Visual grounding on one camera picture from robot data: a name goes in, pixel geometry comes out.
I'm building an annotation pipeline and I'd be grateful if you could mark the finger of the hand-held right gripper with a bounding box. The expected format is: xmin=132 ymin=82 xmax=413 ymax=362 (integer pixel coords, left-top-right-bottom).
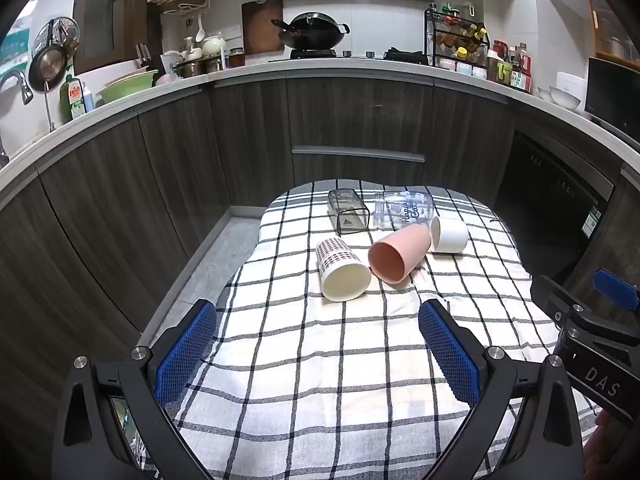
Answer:
xmin=570 ymin=268 xmax=640 ymax=348
xmin=531 ymin=274 xmax=588 ymax=323

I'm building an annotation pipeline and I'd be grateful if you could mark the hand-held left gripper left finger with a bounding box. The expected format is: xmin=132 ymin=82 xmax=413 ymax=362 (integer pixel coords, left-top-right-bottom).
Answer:
xmin=52 ymin=299 xmax=217 ymax=480

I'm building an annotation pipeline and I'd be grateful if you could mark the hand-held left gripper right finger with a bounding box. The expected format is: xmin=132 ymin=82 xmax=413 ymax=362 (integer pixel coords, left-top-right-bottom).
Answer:
xmin=419 ymin=299 xmax=586 ymax=480

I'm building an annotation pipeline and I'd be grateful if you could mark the pink cup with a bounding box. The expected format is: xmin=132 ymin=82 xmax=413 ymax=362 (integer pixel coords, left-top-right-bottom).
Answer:
xmin=368 ymin=223 xmax=432 ymax=284

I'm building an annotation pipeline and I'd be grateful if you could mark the plain white cup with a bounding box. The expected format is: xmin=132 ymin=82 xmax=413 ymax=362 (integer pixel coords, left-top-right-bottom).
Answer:
xmin=429 ymin=216 xmax=469 ymax=254

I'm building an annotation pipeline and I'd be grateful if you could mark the white cup with dotted print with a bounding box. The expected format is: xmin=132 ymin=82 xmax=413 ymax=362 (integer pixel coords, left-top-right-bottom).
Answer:
xmin=316 ymin=236 xmax=372 ymax=303

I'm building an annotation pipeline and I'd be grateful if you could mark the clear printed plastic cup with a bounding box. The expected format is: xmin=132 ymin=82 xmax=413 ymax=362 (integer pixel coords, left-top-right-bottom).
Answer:
xmin=367 ymin=187 xmax=435 ymax=231

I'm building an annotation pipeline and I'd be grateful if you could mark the grey transparent square cup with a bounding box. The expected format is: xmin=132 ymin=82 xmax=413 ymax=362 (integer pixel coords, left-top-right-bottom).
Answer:
xmin=327 ymin=188 xmax=373 ymax=236

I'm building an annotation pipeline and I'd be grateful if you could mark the person's right hand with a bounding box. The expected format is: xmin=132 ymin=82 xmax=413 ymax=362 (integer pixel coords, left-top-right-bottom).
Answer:
xmin=582 ymin=407 xmax=640 ymax=480

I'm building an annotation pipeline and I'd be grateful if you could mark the black built-in dishwasher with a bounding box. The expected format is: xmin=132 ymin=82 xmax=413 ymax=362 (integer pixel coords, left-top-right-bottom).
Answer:
xmin=492 ymin=130 xmax=617 ymax=283

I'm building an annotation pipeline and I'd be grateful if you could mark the black and white checked cloth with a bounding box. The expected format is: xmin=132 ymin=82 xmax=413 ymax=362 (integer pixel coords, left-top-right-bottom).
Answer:
xmin=135 ymin=178 xmax=608 ymax=480

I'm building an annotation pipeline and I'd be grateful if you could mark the black microwave oven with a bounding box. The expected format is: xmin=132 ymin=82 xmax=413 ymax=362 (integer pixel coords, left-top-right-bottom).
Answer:
xmin=584 ymin=56 xmax=640 ymax=134

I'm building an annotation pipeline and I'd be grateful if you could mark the white bowl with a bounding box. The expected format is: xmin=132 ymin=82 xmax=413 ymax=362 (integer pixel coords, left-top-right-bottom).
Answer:
xmin=549 ymin=85 xmax=583 ymax=111

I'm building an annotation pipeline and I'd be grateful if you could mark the white rice cooker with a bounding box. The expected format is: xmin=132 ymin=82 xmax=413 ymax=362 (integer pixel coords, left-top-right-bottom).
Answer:
xmin=555 ymin=72 xmax=589 ymax=97

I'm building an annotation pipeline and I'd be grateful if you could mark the green plastic basin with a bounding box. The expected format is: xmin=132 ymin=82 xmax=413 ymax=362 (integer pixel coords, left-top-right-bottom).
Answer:
xmin=96 ymin=70 xmax=159 ymax=106

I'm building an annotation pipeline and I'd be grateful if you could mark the black spice rack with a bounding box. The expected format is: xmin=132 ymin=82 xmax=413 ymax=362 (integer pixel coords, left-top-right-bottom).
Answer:
xmin=424 ymin=4 xmax=493 ymax=72

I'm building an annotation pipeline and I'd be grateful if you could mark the green dish soap bottle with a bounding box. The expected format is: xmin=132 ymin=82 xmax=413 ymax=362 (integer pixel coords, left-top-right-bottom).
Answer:
xmin=60 ymin=76 xmax=89 ymax=121

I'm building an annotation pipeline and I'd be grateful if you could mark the steel pot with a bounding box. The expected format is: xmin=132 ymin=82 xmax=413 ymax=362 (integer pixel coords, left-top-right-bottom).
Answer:
xmin=172 ymin=57 xmax=224 ymax=79

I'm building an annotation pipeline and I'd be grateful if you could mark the hanging frying pan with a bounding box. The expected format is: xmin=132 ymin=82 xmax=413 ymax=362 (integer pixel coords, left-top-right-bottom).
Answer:
xmin=28 ymin=44 xmax=69 ymax=92

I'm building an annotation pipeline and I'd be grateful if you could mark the chrome faucet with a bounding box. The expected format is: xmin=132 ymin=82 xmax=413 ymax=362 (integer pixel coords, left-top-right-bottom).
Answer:
xmin=0 ymin=70 xmax=34 ymax=106

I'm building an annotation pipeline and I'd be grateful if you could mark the black gas stove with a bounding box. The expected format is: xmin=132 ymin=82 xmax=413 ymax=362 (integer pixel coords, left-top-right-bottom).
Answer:
xmin=270 ymin=48 xmax=386 ymax=64

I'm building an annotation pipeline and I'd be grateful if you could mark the brown cutting board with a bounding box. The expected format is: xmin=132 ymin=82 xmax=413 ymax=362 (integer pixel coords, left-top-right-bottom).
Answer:
xmin=242 ymin=0 xmax=285 ymax=56

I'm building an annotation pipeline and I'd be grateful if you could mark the round metal strainer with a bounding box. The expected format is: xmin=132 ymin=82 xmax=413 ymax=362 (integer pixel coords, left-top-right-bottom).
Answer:
xmin=32 ymin=16 xmax=81 ymax=63

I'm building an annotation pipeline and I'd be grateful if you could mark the black wok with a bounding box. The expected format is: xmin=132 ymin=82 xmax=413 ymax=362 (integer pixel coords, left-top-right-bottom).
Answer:
xmin=271 ymin=11 xmax=351 ymax=51

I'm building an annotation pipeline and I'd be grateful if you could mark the grey drawer handle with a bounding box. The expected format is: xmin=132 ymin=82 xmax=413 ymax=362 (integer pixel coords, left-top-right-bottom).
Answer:
xmin=291 ymin=145 xmax=426 ymax=164

